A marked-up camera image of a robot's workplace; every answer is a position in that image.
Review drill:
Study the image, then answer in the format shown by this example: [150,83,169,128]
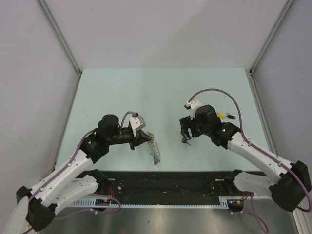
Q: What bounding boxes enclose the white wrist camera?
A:
[129,113,146,136]
[184,99,202,120]

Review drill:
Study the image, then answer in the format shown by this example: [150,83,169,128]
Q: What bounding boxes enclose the metal band with key rings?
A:
[147,132,161,164]

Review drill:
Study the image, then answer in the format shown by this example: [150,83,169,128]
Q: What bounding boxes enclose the left aluminium frame post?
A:
[36,0,82,75]

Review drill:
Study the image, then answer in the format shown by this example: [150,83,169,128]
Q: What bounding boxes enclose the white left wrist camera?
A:
[129,113,146,136]

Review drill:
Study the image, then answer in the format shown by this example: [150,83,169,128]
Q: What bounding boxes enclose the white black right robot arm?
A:
[179,100,312,212]

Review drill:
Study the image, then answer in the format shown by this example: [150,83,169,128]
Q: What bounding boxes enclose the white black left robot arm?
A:
[16,113,152,232]

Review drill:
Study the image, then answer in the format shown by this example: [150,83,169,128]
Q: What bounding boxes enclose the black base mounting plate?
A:
[80,170,254,198]

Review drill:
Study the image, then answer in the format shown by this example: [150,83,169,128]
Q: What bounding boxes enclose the aluminium frame post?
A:
[250,0,297,74]
[36,0,82,75]

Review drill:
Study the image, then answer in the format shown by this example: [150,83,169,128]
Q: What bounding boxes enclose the white slotted cable duct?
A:
[69,196,246,209]

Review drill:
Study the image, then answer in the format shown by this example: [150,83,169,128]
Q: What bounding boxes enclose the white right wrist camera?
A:
[184,99,202,120]

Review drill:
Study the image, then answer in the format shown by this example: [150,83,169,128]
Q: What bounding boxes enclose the right aluminium frame post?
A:
[250,0,297,74]

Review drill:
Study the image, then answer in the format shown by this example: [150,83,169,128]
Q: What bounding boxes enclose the silver key with blue tag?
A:
[182,137,191,146]

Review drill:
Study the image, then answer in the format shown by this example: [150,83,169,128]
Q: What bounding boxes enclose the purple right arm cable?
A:
[187,88,312,232]

